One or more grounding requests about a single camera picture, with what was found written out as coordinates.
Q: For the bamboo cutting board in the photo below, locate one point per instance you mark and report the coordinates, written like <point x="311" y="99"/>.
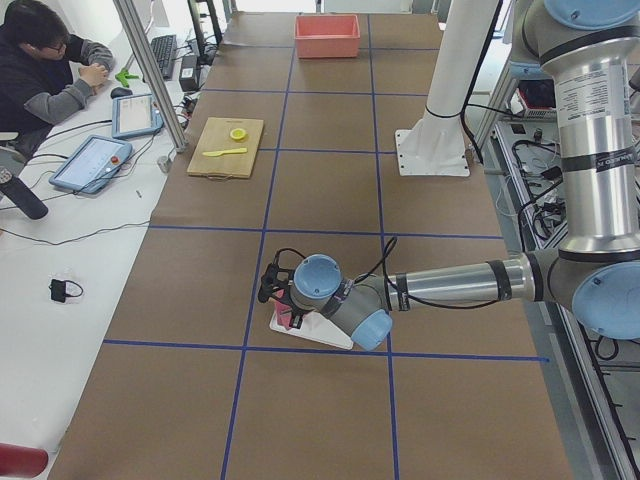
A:
<point x="215" y="136"/>

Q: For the pink plastic bin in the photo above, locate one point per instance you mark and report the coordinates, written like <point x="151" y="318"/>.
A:
<point x="327" y="36"/>

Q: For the lemon slice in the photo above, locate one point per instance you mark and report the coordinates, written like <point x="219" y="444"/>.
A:
<point x="238" y="134"/>

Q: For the far blue teach pendant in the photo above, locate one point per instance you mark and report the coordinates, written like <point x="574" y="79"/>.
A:
<point x="134" y="116"/>

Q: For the small black clip device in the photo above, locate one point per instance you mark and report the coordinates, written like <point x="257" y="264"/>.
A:
<point x="61" y="290"/>

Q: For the green clamp tool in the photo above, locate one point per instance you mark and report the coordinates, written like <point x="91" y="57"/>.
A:
<point x="123" y="77"/>

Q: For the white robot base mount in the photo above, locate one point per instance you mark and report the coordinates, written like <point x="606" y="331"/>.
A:
<point x="435" y="145"/>

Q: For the aluminium frame post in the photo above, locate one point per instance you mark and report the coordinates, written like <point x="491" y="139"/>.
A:
<point x="137" y="35"/>

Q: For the black keyboard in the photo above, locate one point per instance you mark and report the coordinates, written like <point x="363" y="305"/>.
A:
<point x="164" y="50"/>

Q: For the yellow plastic knife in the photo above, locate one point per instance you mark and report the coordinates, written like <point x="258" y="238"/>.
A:
<point x="219" y="153"/>

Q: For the magenta cloth with grey edge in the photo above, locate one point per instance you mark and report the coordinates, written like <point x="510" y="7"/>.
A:
<point x="282" y="311"/>

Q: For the blue teach pendant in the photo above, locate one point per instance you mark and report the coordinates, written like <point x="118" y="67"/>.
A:
<point x="92" y="165"/>
<point x="134" y="116"/>

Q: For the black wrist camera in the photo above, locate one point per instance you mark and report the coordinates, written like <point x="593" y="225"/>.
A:
<point x="272" y="282"/>

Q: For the white rectangular tray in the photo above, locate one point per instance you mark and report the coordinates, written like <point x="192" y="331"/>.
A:
<point x="316" y="328"/>

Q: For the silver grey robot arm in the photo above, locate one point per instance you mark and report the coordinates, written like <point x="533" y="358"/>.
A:
<point x="594" y="273"/>

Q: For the black power adapter box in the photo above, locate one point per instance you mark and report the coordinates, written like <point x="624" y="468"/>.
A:
<point x="189" y="73"/>

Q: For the black computer mouse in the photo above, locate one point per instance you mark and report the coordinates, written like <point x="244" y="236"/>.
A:
<point x="119" y="92"/>

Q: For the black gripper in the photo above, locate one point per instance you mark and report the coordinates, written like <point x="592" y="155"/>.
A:
<point x="295" y="316"/>

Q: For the seated person dark vest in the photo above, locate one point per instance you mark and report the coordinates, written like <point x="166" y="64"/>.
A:
<point x="47" y="73"/>

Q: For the near blue teach pendant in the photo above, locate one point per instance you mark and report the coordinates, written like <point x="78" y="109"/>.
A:
<point x="92" y="165"/>

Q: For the red object at corner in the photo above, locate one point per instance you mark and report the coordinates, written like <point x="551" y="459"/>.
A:
<point x="22" y="462"/>

